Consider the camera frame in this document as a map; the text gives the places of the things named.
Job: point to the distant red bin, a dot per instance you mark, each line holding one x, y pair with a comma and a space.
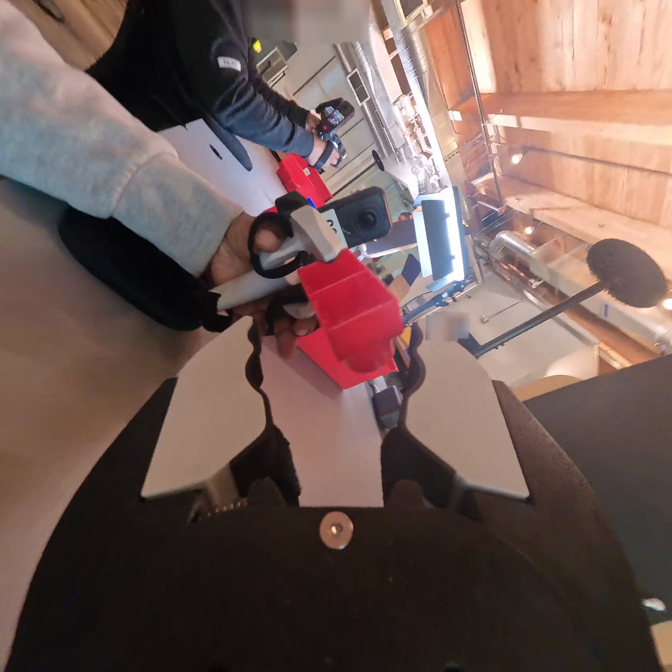
299, 178

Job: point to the black pole with disc top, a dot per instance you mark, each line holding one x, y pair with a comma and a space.
624, 273
377, 160

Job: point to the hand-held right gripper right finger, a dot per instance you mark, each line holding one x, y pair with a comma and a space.
462, 420

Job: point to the large black tilted board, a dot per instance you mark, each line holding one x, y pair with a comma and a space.
603, 446

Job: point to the red block with cylinder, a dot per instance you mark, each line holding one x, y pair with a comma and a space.
351, 309

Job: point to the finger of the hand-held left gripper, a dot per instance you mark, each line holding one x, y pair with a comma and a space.
302, 311
320, 236

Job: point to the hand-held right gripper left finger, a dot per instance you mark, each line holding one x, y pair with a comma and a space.
210, 420

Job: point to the person's left hand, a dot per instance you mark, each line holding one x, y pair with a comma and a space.
231, 252

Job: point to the glowing light panel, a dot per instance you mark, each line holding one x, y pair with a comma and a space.
441, 231

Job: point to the person's left forearm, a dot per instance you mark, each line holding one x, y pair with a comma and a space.
105, 157

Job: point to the silver rectangular duct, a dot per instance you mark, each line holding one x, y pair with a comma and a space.
567, 273

